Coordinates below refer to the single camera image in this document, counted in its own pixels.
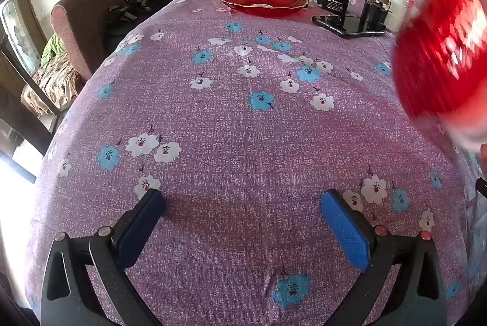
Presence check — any large red scalloped plate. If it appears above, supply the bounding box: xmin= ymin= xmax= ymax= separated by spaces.
xmin=391 ymin=0 xmax=487 ymax=154

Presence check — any purple floral tablecloth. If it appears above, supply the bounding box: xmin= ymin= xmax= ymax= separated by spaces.
xmin=23 ymin=0 xmax=487 ymax=326

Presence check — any small black device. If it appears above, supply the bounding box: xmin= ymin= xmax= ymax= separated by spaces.
xmin=361 ymin=0 xmax=389 ymax=32

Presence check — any patterned blanket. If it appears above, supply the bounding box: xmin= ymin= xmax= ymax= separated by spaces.
xmin=21 ymin=54 xmax=82 ymax=110

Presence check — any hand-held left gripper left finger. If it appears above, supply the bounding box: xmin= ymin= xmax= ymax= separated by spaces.
xmin=40 ymin=188 xmax=166 ymax=326

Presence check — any green cloth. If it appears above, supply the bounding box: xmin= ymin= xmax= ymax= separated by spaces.
xmin=41 ymin=34 xmax=63 ymax=64

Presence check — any white foam cup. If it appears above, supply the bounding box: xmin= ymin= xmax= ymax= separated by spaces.
xmin=378 ymin=0 xmax=409 ymax=33

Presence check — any black bag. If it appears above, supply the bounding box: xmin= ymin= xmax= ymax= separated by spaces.
xmin=104 ymin=0 xmax=153 ymax=45

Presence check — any wooden chair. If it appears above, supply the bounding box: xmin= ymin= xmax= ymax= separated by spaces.
xmin=0 ymin=37 xmax=65 ymax=152

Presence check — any maroon armchair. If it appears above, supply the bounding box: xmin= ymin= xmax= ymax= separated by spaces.
xmin=51 ymin=0 xmax=151 ymax=81

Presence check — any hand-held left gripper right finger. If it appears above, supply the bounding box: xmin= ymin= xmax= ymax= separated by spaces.
xmin=321 ymin=189 xmax=447 ymax=326

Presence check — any wooden glass door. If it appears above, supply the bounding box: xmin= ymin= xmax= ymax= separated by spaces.
xmin=0 ymin=0 xmax=42 ymax=64

